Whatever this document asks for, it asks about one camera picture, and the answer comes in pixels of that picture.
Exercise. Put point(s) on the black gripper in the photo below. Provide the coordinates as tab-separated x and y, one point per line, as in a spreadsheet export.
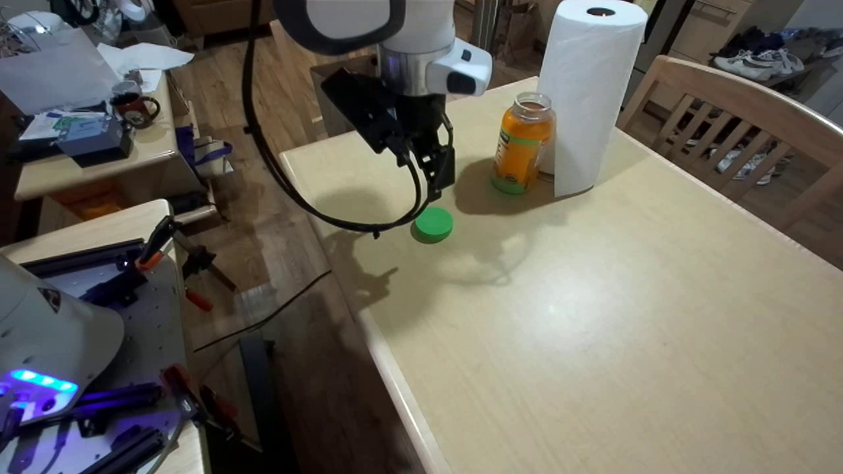
424	120

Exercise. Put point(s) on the green round plastic lid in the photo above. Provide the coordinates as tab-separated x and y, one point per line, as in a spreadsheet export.
432	224

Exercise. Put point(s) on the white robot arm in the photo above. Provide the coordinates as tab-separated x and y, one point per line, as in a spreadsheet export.
350	23

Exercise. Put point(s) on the orange juice jar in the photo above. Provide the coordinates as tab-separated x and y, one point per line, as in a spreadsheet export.
523	145

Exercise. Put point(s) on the white paper towel roll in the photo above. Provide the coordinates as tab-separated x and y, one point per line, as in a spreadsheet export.
594	95

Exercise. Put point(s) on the black metal stand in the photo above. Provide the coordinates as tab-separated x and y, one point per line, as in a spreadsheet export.
263	403

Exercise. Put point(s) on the light wooden chair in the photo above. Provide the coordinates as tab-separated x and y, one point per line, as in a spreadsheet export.
727	102

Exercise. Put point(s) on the dark coffee mug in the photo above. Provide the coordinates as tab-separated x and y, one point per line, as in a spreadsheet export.
134	110

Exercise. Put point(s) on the white paper sheets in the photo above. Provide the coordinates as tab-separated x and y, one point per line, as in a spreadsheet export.
146	56

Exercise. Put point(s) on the light wooden desk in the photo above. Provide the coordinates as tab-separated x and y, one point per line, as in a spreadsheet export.
147	324

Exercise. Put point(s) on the cluttered wooden desk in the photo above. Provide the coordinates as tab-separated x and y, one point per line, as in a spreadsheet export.
96	173

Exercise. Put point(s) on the teal box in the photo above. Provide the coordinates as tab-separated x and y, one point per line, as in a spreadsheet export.
93	135

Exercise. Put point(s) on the pair of shoes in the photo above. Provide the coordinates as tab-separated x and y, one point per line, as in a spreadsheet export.
759	56

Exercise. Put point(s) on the white dome device blue light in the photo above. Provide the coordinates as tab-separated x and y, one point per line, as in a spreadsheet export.
54	338

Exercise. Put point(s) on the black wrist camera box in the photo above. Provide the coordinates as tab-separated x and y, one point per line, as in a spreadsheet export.
358	110

